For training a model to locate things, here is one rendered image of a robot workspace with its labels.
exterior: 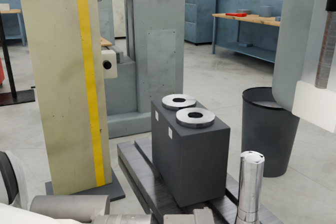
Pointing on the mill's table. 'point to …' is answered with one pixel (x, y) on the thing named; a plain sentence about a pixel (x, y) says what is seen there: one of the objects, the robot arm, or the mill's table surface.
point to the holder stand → (189, 148)
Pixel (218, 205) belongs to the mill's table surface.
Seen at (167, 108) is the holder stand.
